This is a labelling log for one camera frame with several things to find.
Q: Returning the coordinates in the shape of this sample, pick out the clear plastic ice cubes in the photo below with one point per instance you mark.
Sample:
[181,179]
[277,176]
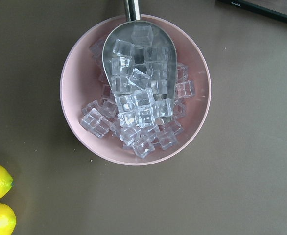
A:
[101,117]

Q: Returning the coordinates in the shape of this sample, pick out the metal ice scoop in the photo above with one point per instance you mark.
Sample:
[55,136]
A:
[140,62]

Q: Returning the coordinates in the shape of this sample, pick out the pink bowl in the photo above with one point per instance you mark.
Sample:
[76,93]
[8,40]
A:
[79,85]

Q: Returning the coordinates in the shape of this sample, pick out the yellow lemon lower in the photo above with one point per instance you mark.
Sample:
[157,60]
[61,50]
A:
[8,220]

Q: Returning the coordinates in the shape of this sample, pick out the black tray with glasses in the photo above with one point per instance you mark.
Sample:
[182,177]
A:
[275,9]

